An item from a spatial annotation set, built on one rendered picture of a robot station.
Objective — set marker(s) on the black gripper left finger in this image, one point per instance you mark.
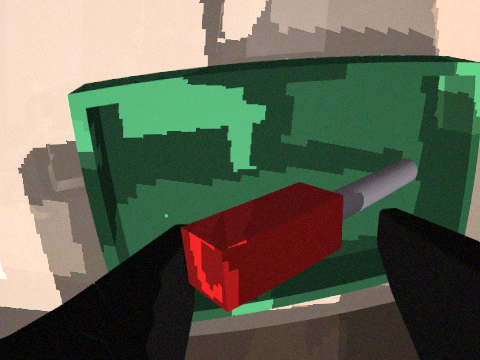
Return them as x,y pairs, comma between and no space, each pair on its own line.
141,310

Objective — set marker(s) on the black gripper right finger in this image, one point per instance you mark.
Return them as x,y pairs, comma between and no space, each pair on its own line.
434,275

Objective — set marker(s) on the peach inclined ramp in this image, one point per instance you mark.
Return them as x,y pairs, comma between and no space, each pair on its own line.
376,333

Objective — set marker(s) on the green tray floor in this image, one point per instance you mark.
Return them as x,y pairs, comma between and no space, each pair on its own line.
178,159

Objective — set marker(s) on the red-headed stop pin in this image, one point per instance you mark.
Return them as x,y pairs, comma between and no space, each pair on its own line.
239,253

